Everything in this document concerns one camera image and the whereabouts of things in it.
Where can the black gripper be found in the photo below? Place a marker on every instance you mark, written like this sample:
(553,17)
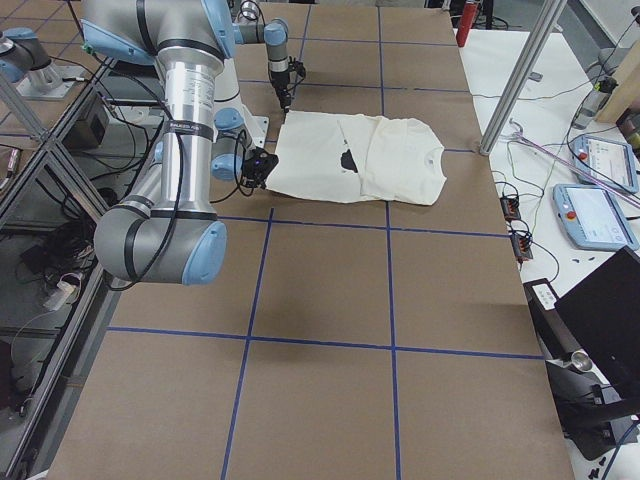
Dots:
(265,167)
(281,83)

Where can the cream long-sleeve cat shirt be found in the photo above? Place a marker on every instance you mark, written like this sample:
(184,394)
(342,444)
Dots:
(352,158)

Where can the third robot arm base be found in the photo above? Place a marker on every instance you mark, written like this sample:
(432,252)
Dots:
(23,56)

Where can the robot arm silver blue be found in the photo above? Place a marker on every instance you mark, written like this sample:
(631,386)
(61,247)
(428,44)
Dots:
(251,27)
(166,230)

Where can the red fire extinguisher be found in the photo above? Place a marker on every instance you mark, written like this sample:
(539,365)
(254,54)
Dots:
(466,22)

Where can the orange black connector module far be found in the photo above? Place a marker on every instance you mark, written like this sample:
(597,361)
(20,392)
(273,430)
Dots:
(510,207)

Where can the orange black connector module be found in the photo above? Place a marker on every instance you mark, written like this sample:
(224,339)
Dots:
(510,207)
(521,244)

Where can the orange black connector module near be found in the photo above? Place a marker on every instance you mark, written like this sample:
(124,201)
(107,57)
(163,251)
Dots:
(521,244)

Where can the far blue teach pendant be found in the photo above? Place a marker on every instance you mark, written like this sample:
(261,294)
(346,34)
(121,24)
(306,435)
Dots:
(603,161)

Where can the blue teach pendant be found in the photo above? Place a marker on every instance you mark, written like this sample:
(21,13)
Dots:
(603,161)
(592,218)

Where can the near blue teach pendant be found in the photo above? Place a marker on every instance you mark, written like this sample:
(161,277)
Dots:
(592,218)

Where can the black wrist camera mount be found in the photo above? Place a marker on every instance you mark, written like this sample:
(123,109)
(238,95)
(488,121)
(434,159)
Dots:
(297,68)
(261,155)

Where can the white pedestal column base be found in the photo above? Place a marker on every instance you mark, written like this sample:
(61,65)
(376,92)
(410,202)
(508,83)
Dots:
(227,95)

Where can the aluminium frame post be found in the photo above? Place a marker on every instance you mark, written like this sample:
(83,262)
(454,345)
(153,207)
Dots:
(527,59)

